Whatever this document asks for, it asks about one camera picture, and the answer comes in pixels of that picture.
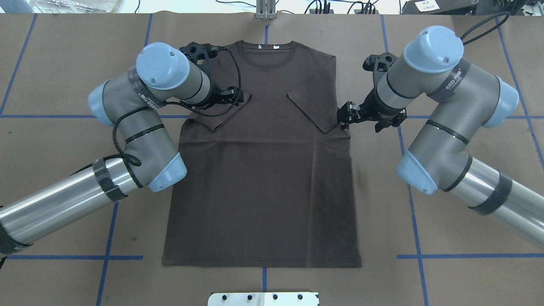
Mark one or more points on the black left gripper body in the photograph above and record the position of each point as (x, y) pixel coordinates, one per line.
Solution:
(217, 95)

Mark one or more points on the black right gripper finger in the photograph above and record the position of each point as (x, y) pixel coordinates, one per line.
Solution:
(346, 115)

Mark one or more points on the white metal base plate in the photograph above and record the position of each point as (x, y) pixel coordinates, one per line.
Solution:
(281, 298)

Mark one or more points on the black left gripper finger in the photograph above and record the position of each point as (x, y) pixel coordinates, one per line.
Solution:
(238, 96)

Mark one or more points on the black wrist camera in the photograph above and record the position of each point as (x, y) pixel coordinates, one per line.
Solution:
(200, 53)
(379, 64)

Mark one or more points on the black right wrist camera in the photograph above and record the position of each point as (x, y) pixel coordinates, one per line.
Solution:
(379, 64)

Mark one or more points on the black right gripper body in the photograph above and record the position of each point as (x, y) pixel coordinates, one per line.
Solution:
(370, 109)

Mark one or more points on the grey aluminium post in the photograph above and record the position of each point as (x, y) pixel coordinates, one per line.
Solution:
(266, 9)

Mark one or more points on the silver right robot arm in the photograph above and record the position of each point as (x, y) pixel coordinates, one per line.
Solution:
(467, 98)

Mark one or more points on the dark brown t-shirt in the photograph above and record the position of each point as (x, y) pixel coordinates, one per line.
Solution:
(269, 184)

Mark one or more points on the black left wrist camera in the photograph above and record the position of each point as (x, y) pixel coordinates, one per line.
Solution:
(200, 53)

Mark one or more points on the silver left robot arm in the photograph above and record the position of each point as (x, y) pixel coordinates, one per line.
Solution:
(145, 154)

